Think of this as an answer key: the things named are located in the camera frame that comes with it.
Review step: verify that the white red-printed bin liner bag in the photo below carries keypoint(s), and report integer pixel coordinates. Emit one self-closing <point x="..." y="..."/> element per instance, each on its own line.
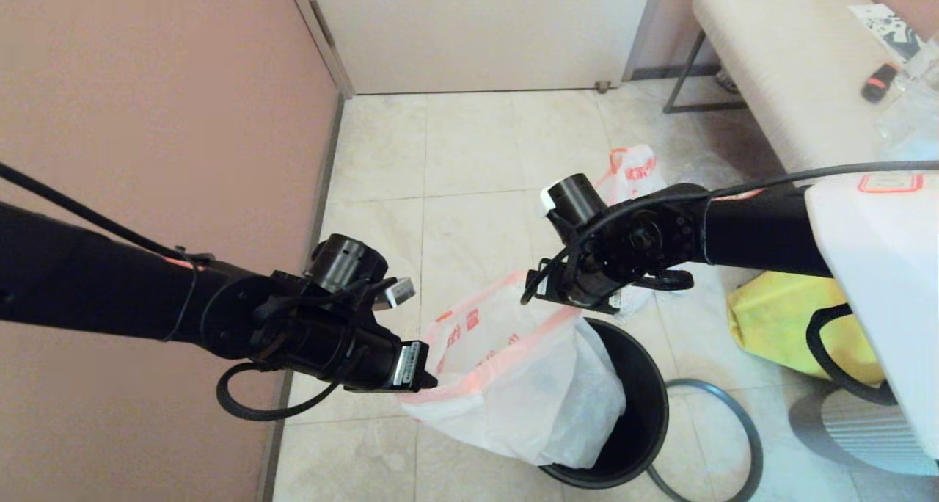
<point x="528" y="399"/>

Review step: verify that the white door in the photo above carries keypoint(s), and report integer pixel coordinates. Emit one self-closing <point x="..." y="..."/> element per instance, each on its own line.
<point x="477" y="32"/>

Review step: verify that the beige bench with metal legs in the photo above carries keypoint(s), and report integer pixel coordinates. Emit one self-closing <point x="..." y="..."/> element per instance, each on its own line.
<point x="777" y="69"/>

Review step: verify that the yellow fabric tote bag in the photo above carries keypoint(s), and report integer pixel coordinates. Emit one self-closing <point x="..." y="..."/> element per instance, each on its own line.
<point x="777" y="318"/>

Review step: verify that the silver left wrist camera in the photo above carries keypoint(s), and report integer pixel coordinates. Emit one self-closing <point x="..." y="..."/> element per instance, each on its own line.
<point x="396" y="294"/>

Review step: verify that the white red plastic bag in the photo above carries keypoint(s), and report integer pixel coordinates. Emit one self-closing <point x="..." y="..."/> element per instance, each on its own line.
<point x="637" y="168"/>

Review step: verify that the grey ribbed robot base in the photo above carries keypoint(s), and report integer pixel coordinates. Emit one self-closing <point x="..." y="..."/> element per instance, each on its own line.
<point x="843" y="428"/>

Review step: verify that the black and white printed paper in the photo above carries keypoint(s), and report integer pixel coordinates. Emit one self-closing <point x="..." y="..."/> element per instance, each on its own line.
<point x="884" y="28"/>

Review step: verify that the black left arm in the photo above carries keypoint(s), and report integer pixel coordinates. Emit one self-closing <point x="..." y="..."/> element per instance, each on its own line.
<point x="110" y="289"/>

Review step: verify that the black and orange marker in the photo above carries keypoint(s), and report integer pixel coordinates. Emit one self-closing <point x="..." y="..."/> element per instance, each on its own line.
<point x="877" y="82"/>

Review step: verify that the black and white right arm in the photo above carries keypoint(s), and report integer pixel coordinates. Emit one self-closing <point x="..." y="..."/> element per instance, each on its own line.
<point x="770" y="230"/>

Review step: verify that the clear plastic bag with items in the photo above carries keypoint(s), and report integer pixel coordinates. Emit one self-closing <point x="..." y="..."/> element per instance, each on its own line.
<point x="704" y="175"/>

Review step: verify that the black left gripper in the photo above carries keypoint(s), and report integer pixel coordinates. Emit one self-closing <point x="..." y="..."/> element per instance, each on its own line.
<point x="409" y="366"/>

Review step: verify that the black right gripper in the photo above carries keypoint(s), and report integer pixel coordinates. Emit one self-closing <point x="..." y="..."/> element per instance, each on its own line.
<point x="572" y="285"/>

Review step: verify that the black round trash bin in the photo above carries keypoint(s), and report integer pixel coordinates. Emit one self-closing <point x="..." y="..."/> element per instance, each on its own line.
<point x="645" y="414"/>

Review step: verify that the clear plastic water bottle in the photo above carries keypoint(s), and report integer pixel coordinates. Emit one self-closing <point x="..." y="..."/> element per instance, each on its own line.
<point x="910" y="120"/>

